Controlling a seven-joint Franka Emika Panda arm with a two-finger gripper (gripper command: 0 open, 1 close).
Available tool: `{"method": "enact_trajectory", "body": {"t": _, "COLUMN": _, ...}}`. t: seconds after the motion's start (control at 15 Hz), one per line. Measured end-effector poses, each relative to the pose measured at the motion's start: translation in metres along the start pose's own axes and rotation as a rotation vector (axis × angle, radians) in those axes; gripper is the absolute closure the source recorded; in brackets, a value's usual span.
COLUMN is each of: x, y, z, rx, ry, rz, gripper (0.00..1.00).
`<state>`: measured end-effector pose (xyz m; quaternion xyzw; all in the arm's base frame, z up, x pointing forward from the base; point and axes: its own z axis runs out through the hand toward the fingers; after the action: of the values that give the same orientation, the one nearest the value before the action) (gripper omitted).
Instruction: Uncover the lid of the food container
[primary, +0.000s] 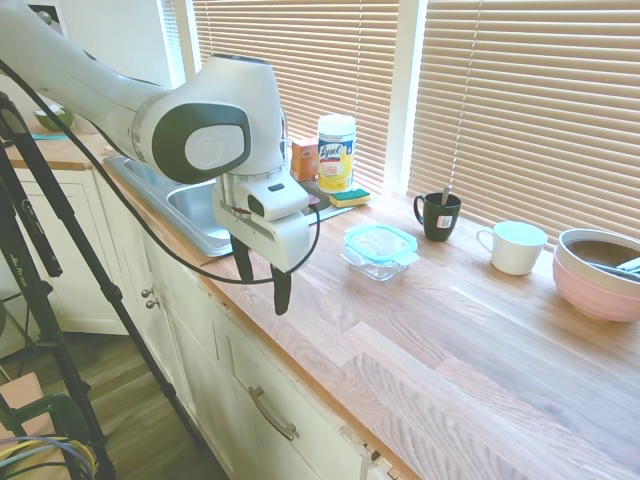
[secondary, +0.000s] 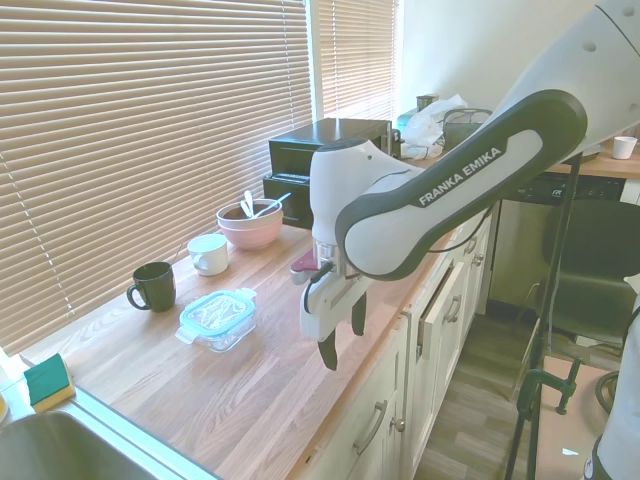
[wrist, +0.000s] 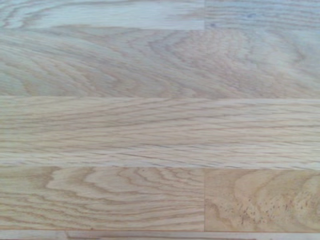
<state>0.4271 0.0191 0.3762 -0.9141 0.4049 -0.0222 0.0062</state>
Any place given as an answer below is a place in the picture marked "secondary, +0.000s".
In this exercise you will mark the grey baking tray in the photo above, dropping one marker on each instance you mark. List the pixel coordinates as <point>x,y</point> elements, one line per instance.
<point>591,151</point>

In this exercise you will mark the black toaster oven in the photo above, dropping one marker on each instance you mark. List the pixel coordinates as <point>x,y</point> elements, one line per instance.
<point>285,195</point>

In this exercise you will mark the maroon kitchen utensil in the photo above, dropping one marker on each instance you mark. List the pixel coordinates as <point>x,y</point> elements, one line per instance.
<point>301,267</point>

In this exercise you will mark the black microwave oven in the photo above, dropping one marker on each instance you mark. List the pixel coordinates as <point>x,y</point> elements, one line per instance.
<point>325,137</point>

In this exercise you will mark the black ceramic mug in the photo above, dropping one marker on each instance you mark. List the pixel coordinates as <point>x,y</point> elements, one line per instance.
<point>155,287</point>

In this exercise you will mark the white Franka Panda arm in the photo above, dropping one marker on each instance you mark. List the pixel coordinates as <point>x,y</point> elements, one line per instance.
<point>450,180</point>

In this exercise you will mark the white ceramic mug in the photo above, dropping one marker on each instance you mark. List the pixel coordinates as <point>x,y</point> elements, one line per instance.
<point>210,255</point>

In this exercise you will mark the narrow beige window blind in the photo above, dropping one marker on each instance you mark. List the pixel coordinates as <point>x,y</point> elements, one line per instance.
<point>355,55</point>

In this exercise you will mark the small white cup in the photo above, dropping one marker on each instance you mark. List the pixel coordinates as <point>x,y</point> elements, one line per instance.
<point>626,147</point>

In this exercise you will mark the glass container with teal lid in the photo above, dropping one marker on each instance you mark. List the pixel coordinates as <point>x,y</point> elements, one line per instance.
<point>217,310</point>

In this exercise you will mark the green and yellow sponge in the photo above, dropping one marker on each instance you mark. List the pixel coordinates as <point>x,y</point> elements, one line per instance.
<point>47,382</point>

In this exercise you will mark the small black countertop appliance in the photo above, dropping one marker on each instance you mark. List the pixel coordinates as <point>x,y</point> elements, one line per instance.
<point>395,142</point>

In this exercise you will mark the clear glass food container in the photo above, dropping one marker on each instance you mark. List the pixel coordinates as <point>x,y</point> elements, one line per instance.
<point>227,336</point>

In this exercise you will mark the white spoon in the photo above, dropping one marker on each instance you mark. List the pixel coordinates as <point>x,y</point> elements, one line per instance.
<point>272,204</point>
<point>248,201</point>

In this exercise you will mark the yellow dish item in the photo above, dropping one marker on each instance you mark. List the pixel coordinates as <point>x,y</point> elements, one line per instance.
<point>2,407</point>

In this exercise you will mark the silver cabinet knob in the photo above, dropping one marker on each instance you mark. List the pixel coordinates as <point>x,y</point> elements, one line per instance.
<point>400,424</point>

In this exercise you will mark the white plastic bag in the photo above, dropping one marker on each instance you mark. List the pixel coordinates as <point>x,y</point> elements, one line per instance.
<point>425,125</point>

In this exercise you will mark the white kitchen cabinet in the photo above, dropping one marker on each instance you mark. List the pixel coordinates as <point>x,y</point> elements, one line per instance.
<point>425,380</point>

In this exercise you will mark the green mesh basket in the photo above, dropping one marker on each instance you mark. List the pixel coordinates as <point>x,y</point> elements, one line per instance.
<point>462,122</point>

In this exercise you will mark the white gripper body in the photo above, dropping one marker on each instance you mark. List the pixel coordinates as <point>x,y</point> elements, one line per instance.
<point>325,305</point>

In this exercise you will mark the dark jar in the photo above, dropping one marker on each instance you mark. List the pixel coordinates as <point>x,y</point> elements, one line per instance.
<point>427,101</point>

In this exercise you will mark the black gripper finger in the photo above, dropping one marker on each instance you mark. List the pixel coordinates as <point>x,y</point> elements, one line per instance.
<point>358,315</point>
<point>328,352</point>

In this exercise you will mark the black camera stand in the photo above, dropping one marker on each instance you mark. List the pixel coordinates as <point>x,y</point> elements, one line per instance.
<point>550,300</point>

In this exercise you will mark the teal plastic container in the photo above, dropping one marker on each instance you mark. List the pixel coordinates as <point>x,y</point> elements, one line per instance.
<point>406,120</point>

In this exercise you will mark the stainless steel sink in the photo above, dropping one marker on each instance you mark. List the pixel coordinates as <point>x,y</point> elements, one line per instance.
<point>60,450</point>

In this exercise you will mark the wide beige window blind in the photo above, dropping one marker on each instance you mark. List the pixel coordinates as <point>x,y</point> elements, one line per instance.
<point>150,125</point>

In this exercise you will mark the pink bowl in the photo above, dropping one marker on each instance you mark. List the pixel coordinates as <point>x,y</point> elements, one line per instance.
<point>250,236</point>

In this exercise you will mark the green clamp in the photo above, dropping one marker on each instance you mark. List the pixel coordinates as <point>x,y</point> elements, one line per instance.
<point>527,387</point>

